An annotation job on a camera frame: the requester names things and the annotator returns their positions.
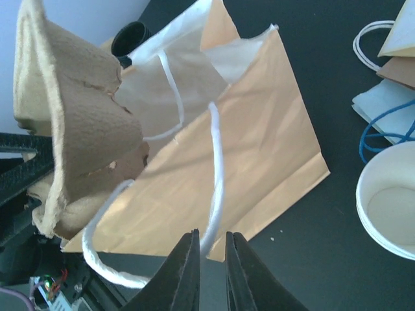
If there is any orange paper bag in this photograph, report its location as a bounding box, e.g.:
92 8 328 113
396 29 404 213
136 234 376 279
352 0 414 72
60 0 331 289

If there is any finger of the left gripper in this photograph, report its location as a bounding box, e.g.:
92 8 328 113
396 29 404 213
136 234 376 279
1 133 54 205

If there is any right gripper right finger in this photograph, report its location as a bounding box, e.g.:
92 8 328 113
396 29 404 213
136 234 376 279
225 232 307 311

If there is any white paper cup stack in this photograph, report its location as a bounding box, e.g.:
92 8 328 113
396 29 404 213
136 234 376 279
355 142 414 260

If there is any brown kraft paper bag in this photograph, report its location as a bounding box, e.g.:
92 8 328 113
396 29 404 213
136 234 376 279
377 57 415 89

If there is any black printed paper cup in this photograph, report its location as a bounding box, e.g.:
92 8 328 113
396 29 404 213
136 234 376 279
110 21 152 69

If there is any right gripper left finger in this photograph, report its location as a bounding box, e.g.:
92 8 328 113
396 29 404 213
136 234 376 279
121 229 200 311

